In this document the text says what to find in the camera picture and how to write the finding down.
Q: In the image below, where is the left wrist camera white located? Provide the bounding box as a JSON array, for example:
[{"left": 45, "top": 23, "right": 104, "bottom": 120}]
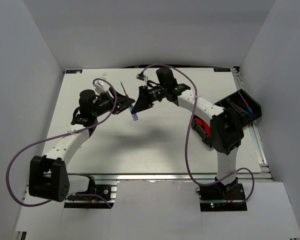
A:
[{"left": 92, "top": 77, "right": 107, "bottom": 95}]

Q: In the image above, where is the blue label sticker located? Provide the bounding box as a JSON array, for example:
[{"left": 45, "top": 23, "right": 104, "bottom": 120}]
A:
[
  {"left": 65, "top": 69, "right": 83, "bottom": 74},
  {"left": 213, "top": 68, "right": 231, "bottom": 73}
]

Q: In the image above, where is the black divided container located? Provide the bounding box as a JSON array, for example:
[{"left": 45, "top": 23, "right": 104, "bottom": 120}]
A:
[{"left": 191, "top": 89, "right": 262, "bottom": 155}]

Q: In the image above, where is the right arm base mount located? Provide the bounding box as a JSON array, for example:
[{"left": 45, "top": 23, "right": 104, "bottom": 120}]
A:
[{"left": 195, "top": 183, "right": 248, "bottom": 213}]

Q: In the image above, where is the purple cable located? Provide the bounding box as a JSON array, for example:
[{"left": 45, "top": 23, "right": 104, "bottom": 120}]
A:
[
  {"left": 6, "top": 78, "right": 117, "bottom": 208},
  {"left": 139, "top": 63, "right": 255, "bottom": 206}
]

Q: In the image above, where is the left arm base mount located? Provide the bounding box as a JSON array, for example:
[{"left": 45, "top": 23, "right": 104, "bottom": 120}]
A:
[{"left": 64, "top": 184, "right": 117, "bottom": 210}]

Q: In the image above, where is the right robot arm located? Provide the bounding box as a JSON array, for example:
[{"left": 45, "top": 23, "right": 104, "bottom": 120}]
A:
[{"left": 132, "top": 64, "right": 244, "bottom": 200}]

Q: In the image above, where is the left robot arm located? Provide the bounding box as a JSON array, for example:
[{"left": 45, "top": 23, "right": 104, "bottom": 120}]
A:
[{"left": 28, "top": 87, "right": 118, "bottom": 202}]

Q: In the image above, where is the blue label sticker right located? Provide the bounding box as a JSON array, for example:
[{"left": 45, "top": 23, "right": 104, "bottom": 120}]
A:
[{"left": 213, "top": 68, "right": 231, "bottom": 73}]

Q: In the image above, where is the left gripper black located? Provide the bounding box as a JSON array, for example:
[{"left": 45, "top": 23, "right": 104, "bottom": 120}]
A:
[{"left": 91, "top": 87, "right": 135, "bottom": 118}]

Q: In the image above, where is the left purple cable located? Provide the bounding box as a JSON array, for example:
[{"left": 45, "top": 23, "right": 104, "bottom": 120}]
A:
[{"left": 6, "top": 78, "right": 117, "bottom": 208}]

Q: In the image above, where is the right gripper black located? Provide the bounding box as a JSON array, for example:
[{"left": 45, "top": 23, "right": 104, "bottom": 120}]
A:
[{"left": 131, "top": 85, "right": 167, "bottom": 115}]

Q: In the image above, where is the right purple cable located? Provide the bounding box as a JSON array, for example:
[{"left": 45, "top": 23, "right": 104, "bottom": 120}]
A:
[{"left": 139, "top": 63, "right": 255, "bottom": 206}]

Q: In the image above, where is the blue label sticker left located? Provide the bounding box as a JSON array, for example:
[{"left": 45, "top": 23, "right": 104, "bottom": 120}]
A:
[{"left": 65, "top": 69, "right": 83, "bottom": 74}]

